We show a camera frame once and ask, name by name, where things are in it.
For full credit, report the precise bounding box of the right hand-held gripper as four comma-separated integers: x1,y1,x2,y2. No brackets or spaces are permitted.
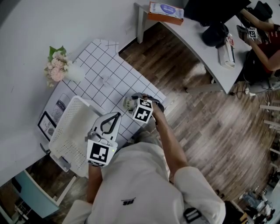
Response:
126,93,165,124

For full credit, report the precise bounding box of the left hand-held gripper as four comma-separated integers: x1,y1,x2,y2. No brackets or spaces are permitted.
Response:
84,112,122,168

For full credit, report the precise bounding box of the patterned paper cup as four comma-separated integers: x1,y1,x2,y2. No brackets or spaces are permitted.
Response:
122,96,137,110

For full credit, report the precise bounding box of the white plastic laundry basket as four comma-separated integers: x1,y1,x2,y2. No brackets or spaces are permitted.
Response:
48,95,110,178

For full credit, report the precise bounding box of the person's left forearm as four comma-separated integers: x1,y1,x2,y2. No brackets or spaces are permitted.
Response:
86,165,103,204

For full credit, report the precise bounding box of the person's right forearm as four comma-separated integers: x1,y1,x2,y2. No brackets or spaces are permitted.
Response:
153,105,190,183

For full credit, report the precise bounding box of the orange tissue box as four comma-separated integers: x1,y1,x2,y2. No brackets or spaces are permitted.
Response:
147,1,184,26

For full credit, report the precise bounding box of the clear glass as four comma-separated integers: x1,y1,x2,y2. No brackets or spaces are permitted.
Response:
98,74,116,88

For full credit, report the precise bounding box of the table with white grid cloth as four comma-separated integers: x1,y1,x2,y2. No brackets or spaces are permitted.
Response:
39,38,167,178

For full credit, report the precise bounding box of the white vase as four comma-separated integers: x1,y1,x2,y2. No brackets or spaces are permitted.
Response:
65,63,86,83

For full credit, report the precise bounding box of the black floor lamp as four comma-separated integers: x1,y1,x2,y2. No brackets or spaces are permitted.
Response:
40,142,51,155

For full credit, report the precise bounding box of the person's white shirt torso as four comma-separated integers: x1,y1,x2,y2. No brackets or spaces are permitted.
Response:
67,142,226,224

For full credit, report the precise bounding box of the pink flower bouquet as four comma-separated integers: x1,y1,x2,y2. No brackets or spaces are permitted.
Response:
44,45,73,88

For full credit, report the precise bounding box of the grey desk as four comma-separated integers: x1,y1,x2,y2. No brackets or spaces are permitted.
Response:
133,2,252,95

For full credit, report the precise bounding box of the teal table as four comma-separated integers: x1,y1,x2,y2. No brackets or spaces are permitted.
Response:
0,169,60,219

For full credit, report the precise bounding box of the white desk device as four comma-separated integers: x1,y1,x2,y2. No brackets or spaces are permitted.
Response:
217,42,236,70

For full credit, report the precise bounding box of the black round appliance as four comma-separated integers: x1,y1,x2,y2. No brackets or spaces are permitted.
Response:
201,21,229,48

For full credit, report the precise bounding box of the black monitor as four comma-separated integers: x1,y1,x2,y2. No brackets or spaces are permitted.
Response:
183,0,252,24

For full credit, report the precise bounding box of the white wooden rack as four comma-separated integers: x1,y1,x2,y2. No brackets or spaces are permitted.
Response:
259,104,280,171

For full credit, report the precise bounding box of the black bag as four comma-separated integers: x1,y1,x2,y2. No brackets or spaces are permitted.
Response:
251,1,274,21

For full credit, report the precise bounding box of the black picture frame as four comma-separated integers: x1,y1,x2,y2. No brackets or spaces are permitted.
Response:
37,111,58,142

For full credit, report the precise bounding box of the black strap buckle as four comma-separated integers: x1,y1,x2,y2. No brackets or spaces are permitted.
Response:
183,207,202,224

